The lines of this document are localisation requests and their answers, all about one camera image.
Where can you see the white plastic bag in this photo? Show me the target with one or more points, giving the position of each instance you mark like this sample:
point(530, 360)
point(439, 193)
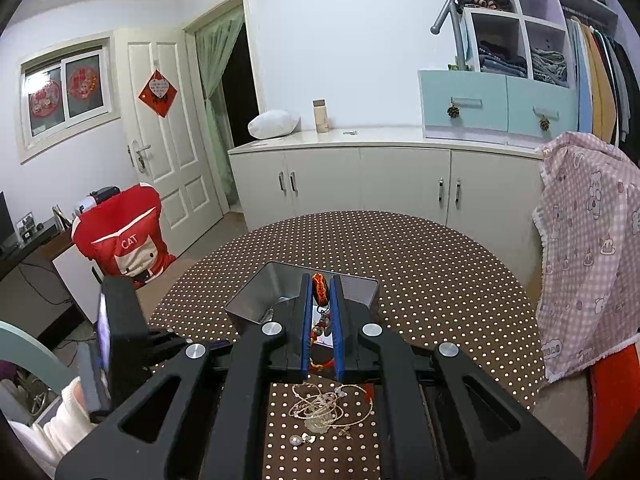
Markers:
point(273, 124)

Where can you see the person left hand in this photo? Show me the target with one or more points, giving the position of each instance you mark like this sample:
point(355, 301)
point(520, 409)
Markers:
point(73, 402)

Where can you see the pink bear patterned cloth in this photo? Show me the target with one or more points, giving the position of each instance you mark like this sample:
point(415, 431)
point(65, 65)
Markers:
point(588, 222)

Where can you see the white low sideboard cabinet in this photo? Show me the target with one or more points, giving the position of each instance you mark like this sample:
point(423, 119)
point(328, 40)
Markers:
point(485, 191)

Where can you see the red white storage box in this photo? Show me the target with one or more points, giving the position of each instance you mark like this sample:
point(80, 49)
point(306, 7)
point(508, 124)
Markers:
point(613, 387)

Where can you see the dark metal jewelry box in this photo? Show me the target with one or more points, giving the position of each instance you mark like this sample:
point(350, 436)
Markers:
point(277, 281)

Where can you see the lilac stair shelf unit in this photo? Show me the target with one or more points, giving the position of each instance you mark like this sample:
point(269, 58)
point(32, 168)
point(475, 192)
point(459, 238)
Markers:
point(529, 25)

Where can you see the window with red paper cuts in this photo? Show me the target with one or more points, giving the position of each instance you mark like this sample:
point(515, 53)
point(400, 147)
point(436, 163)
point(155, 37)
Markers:
point(64, 91)

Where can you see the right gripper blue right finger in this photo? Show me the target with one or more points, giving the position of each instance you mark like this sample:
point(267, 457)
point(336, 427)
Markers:
point(440, 416)

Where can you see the teal two drawer unit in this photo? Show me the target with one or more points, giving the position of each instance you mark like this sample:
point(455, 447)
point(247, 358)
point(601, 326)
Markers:
point(492, 108)

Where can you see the beige jar with lid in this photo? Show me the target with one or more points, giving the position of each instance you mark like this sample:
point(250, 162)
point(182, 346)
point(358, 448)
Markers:
point(321, 119)

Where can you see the hanging clothes row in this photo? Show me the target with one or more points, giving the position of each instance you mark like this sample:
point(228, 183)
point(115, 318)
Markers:
point(607, 88)

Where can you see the white panel door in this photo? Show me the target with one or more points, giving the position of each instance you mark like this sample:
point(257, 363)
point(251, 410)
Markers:
point(168, 153)

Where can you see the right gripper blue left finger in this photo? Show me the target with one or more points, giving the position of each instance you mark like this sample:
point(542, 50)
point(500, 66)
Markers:
point(202, 414)

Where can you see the red diamond door decoration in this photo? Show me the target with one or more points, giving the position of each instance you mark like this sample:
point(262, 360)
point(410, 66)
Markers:
point(158, 94)

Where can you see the red cat chair cover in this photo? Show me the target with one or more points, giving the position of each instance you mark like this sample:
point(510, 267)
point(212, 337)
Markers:
point(122, 235)

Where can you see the grey metal handrail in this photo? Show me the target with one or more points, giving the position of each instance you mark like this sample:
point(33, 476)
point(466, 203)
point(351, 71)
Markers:
point(449, 10)

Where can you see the brown polka dot tablecloth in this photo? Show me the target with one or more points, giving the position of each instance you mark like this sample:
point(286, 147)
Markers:
point(434, 285)

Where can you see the small silver earrings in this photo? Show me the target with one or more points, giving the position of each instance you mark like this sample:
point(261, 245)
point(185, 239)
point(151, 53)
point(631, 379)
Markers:
point(300, 439)

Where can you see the green door curtain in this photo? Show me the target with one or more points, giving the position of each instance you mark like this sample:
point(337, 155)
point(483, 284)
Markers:
point(214, 44)

